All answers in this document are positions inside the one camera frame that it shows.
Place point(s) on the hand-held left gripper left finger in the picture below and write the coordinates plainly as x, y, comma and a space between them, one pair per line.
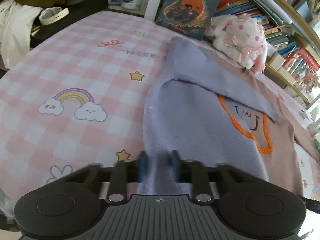
143, 167

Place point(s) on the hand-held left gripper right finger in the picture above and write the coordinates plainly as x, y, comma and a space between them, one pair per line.
175, 167

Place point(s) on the purple and pink sweater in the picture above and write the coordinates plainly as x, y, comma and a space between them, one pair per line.
190, 110

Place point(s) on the pink checked desk mat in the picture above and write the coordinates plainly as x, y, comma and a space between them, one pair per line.
75, 62

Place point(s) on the white charging stand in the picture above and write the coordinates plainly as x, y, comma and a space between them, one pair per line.
315, 130

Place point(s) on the white pen holder box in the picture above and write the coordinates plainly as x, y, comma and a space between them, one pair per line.
277, 62

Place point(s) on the white pink plush bunny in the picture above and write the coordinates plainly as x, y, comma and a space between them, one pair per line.
240, 35

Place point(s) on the dark illustrated book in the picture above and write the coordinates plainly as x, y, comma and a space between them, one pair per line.
187, 7

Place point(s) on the white shelf unit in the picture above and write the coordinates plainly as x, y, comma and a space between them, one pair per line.
156, 2

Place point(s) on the black box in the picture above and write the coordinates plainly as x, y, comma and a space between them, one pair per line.
85, 7

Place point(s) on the red boxed book set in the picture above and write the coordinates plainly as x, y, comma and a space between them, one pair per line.
308, 60

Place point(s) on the white wrist watch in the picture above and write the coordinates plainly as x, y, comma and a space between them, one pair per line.
53, 16

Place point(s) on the row of colourful books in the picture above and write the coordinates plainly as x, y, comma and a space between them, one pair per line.
240, 2

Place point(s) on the white cloth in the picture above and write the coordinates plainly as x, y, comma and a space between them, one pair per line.
15, 30

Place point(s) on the white tablet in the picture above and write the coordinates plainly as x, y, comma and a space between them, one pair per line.
272, 1

